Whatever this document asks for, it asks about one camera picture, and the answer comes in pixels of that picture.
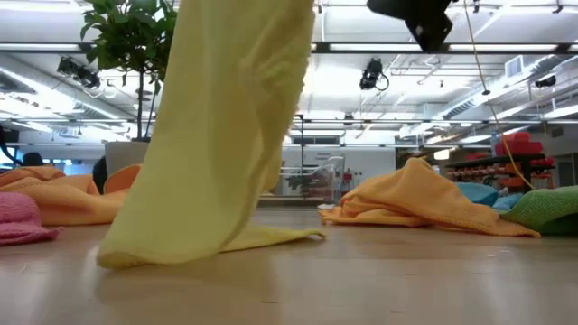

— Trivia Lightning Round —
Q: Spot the pink microfiber towel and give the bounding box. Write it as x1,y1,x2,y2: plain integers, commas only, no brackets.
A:
0,191,63,247

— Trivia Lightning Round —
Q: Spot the blue microfiber towel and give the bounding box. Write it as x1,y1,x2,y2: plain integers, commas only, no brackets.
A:
453,181,525,213

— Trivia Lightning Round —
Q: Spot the green microfiber towel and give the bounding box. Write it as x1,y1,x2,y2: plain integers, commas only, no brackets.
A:
499,184,578,236

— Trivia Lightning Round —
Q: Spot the rack with red bins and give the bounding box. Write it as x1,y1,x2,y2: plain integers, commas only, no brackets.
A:
444,130,557,191

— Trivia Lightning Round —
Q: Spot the clear plastic bin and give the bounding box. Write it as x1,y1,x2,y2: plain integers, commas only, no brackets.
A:
278,155,347,205

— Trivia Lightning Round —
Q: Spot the green potted plant white pot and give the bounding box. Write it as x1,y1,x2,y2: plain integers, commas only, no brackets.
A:
79,0,178,178

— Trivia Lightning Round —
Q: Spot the black ceiling track light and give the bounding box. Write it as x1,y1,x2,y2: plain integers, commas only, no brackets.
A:
57,56,101,90

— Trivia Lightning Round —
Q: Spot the person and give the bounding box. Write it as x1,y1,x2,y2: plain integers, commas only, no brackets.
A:
21,151,45,167
91,155,109,195

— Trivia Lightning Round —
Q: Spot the black ceiling-mounted camera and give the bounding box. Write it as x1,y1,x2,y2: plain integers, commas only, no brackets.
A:
359,57,390,91

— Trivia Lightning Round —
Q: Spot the yellow hanging cable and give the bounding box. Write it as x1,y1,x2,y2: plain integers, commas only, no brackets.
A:
462,0,537,191

